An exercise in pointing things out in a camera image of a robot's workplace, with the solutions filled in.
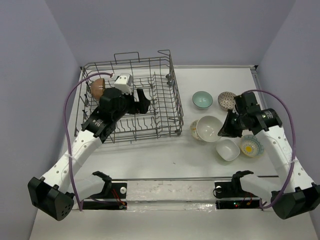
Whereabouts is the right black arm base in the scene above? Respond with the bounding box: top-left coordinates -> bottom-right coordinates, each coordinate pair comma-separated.
212,170 -> 260,210

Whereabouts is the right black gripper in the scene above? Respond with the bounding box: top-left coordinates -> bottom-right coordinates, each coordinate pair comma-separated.
217,109 -> 247,138

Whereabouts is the floral leaf patterned bowl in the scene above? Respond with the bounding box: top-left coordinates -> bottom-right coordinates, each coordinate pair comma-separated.
190,119 -> 201,141

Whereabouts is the light teal bowl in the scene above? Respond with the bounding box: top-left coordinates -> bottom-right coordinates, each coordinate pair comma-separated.
192,91 -> 214,110

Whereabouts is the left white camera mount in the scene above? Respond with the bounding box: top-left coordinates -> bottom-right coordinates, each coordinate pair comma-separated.
113,73 -> 133,95

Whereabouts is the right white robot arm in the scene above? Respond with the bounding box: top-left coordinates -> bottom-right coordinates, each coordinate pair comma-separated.
213,90 -> 320,220

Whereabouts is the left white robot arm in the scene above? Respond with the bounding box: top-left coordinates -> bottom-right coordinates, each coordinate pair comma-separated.
27,87 -> 151,221

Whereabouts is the white round bowl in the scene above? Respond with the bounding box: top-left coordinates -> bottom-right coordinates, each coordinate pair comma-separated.
195,115 -> 223,143

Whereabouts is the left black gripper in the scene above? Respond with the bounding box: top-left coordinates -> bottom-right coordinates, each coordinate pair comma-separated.
112,88 -> 151,122

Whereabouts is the dark geometric patterned bowl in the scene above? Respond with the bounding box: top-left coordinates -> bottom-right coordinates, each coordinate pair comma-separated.
217,91 -> 236,111

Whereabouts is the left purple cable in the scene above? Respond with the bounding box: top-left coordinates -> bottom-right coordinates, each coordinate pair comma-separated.
64,72 -> 126,213

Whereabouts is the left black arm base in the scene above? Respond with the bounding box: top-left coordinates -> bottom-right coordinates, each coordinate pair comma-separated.
82,171 -> 128,210

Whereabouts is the brown wooden bowl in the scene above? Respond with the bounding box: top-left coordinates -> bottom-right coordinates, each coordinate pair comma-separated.
90,78 -> 106,101

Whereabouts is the yellow sun patterned bowl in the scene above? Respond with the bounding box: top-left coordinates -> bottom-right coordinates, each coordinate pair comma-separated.
240,134 -> 265,158

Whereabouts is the grey wire dish rack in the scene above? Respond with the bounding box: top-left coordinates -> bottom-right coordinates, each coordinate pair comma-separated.
71,50 -> 184,143

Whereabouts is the white square bowl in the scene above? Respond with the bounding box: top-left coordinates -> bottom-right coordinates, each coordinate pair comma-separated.
216,139 -> 240,162

